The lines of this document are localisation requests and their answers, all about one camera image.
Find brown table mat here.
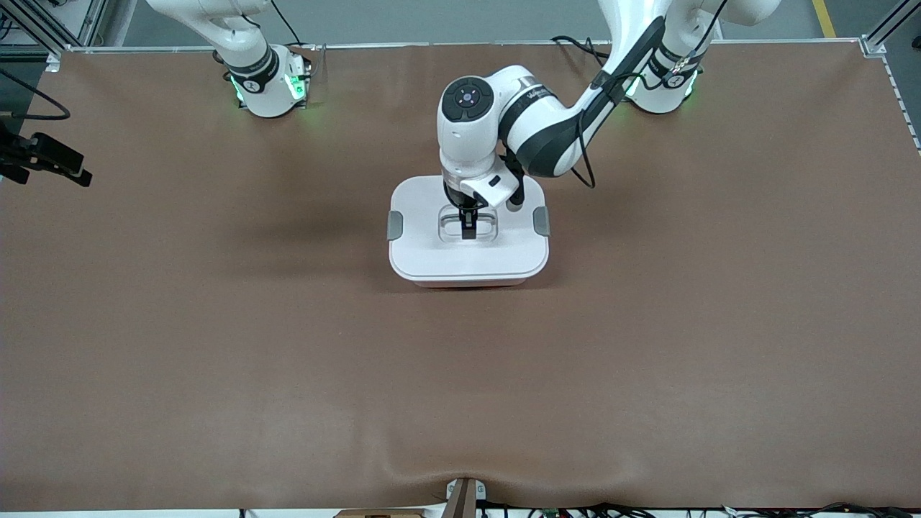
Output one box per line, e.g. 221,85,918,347
0,42,921,513

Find black arm base cable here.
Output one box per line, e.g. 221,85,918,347
550,35,611,73
272,0,312,51

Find aluminium frame post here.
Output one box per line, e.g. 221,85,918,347
0,0,109,51
860,0,921,60

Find pink translucent plastic box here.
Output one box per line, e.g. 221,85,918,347
412,276,535,289

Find white box lid grey clips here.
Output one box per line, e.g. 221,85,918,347
387,173,551,282

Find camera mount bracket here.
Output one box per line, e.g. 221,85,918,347
445,477,487,518

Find yellow floor tape strip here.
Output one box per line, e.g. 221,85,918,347
812,0,840,39

